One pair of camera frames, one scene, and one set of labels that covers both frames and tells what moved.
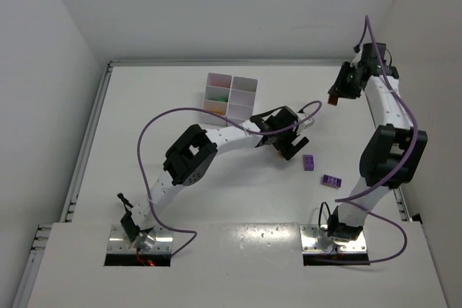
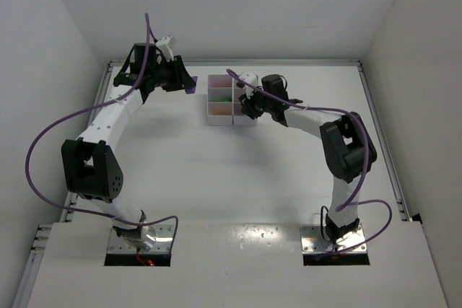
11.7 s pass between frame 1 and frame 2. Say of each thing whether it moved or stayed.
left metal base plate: stayed
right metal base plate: stayed
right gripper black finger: moved
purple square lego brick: moved
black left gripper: moved
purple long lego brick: moved
